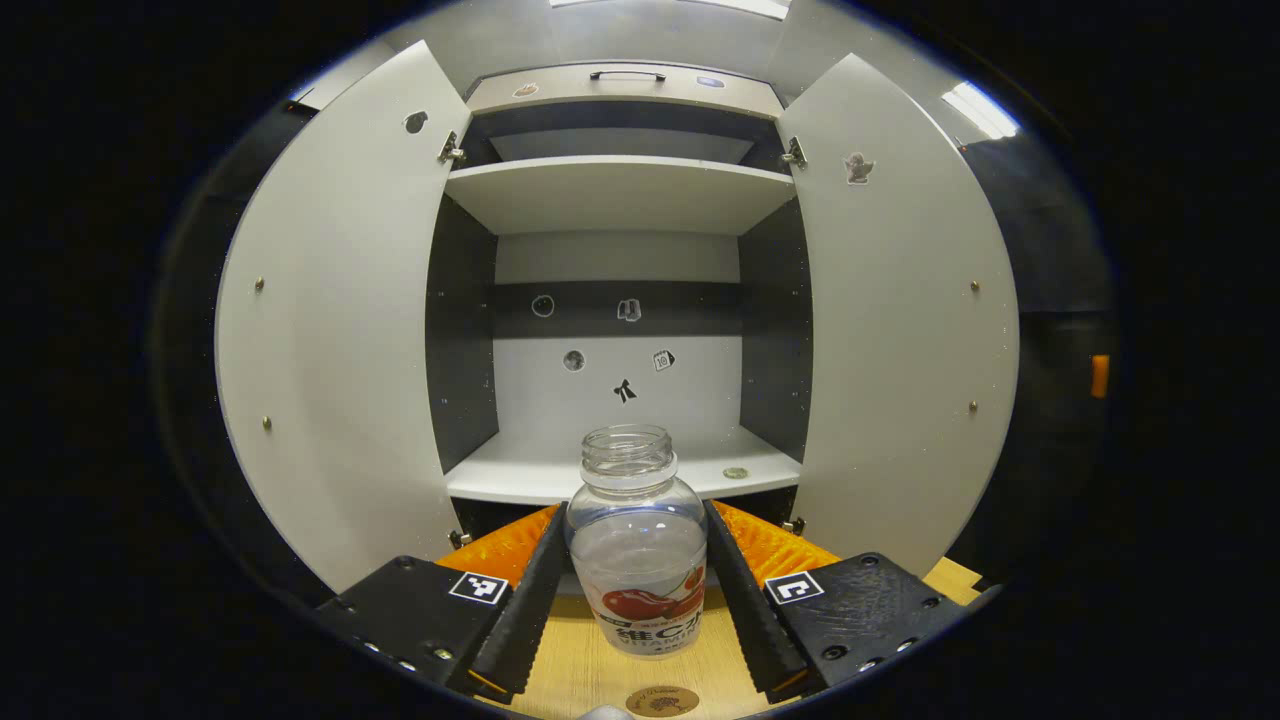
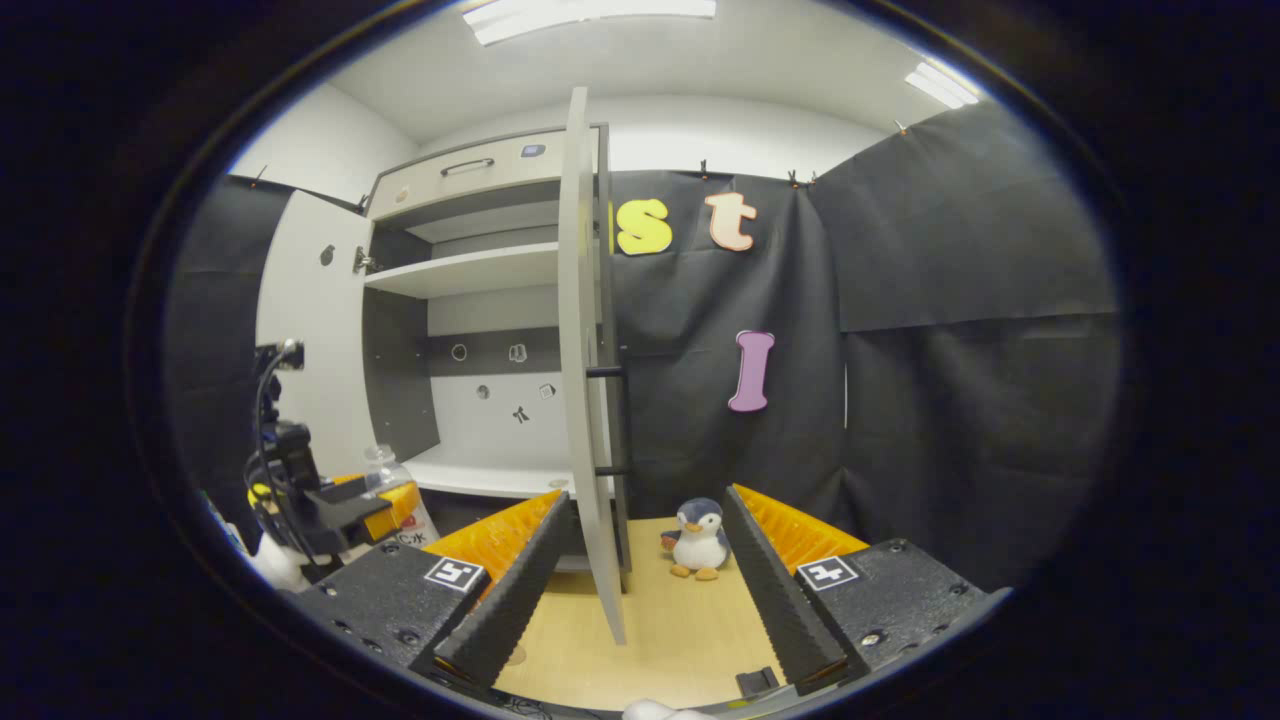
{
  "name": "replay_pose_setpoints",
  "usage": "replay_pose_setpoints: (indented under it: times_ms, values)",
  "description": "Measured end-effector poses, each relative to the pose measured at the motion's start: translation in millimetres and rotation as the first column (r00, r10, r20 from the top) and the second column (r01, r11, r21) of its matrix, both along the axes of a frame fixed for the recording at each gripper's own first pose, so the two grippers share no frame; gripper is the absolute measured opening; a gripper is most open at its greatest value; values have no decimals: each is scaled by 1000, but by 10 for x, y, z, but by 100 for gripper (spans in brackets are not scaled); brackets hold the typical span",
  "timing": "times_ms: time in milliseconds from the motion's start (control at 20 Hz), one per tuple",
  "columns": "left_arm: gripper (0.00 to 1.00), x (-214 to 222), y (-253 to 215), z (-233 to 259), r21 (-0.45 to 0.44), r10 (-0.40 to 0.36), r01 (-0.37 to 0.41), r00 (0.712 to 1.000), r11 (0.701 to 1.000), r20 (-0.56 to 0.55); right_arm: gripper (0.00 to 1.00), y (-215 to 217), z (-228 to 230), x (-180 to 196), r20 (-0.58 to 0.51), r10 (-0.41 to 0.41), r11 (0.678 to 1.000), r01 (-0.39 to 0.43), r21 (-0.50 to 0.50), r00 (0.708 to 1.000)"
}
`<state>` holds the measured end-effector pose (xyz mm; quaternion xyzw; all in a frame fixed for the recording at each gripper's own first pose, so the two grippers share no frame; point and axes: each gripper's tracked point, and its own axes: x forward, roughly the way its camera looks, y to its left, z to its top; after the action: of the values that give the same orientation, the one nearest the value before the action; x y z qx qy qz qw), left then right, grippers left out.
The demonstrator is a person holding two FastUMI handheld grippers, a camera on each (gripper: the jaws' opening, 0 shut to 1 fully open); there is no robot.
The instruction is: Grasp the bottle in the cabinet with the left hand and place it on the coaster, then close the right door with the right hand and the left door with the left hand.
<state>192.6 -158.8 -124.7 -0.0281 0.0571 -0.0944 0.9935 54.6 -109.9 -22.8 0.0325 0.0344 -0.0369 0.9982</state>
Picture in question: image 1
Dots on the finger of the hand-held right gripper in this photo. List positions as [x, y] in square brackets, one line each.
[1100, 376]

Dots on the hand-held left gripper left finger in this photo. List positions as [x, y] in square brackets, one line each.
[520, 610]

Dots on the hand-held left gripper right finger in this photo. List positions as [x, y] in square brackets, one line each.
[745, 610]

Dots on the round brown coaster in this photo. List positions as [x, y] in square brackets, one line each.
[662, 702]

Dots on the clear plastic bottle red label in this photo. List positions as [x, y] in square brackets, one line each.
[635, 540]

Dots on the white cabinet door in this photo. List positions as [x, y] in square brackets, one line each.
[340, 330]
[900, 330]

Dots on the white cabinet drawer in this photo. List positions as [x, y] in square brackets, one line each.
[560, 95]

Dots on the black backdrop cloth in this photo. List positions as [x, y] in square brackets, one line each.
[1050, 250]

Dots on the small ceiling light panel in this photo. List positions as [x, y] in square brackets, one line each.
[980, 108]

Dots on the large ceiling light panel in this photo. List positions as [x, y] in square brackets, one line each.
[740, 6]

